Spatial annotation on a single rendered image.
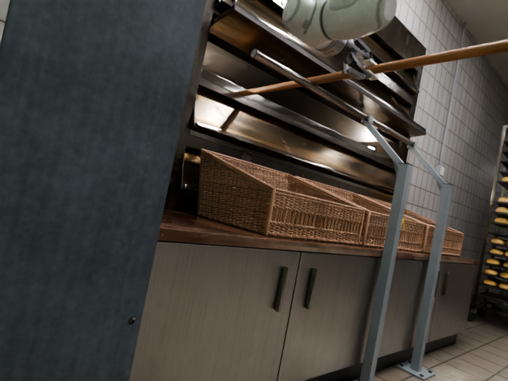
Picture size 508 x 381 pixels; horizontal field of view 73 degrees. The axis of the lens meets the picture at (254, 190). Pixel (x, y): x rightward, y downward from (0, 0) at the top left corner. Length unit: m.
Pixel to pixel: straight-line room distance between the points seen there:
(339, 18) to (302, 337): 0.97
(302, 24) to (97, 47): 0.66
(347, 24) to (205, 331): 0.85
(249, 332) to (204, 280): 0.25
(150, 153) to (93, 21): 0.16
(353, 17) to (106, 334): 0.81
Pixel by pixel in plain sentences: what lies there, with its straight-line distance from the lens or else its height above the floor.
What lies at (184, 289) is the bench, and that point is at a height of 0.44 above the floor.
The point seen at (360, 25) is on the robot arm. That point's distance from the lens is 0.93.
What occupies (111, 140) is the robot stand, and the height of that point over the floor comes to 0.72.
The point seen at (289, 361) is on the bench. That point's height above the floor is 0.18.
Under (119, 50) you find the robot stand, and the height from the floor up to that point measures 0.82.
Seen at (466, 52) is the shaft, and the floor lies 1.19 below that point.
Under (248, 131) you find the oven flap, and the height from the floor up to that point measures 1.00.
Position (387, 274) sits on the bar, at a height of 0.49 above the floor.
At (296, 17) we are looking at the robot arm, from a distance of 1.00.
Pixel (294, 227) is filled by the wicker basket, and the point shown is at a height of 0.62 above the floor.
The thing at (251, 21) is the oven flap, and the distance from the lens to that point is 1.54.
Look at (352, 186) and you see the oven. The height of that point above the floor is 0.89.
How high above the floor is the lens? 0.68
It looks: 2 degrees up
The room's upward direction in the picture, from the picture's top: 11 degrees clockwise
